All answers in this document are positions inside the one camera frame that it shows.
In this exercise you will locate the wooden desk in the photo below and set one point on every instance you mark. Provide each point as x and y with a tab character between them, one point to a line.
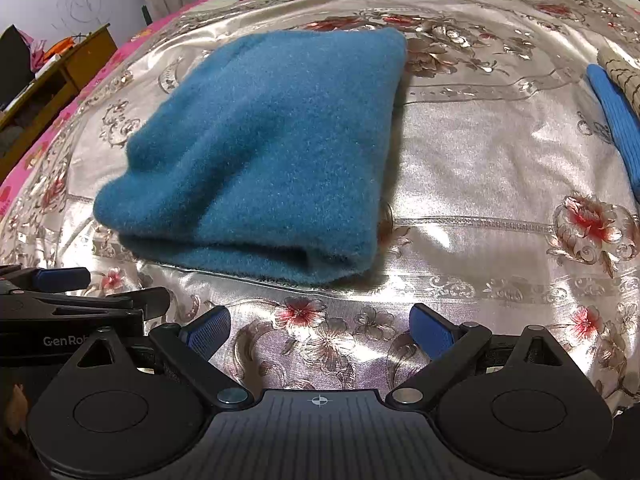
85	62

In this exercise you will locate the orange object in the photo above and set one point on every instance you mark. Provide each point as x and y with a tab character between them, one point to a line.
60	47

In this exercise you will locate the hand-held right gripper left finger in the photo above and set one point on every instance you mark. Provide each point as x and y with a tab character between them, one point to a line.
210	331

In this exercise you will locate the blue knitted garment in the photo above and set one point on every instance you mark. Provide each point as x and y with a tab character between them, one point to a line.
617	115

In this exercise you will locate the silver floral satin bedspread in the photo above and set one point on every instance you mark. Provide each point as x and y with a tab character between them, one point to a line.
475	170

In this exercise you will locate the blue fleece garment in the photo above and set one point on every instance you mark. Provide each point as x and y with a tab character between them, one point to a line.
260	150

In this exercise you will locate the pink cream floral blanket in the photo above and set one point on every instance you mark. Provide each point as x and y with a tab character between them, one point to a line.
15	180

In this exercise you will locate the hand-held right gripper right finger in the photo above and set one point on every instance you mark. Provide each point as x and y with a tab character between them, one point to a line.
431	331

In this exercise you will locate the beige patterned cloth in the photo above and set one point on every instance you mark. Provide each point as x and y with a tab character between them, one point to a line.
622	72

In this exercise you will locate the pink cloth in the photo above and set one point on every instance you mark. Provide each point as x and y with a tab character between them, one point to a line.
32	45

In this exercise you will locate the black monitor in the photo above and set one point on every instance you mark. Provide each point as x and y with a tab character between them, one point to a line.
12	65

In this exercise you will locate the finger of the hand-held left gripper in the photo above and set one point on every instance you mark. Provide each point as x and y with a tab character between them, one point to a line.
62	278

